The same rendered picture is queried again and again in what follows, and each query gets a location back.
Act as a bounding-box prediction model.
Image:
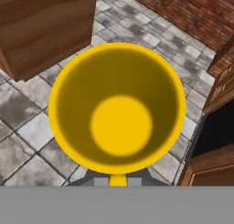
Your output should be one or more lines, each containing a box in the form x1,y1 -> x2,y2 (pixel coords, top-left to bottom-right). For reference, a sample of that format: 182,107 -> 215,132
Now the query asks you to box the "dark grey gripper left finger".
69,169 -> 111,187

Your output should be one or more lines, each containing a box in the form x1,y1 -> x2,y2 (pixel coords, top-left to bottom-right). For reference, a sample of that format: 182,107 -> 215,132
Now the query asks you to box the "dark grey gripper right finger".
126,167 -> 170,187

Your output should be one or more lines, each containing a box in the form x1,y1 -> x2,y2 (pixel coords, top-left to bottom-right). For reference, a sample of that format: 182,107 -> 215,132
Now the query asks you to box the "yellow mug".
48,41 -> 187,187

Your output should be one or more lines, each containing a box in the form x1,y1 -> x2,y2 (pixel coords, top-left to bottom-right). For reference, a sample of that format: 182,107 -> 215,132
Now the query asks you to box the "brown wooden cabinet with opening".
176,35 -> 234,187

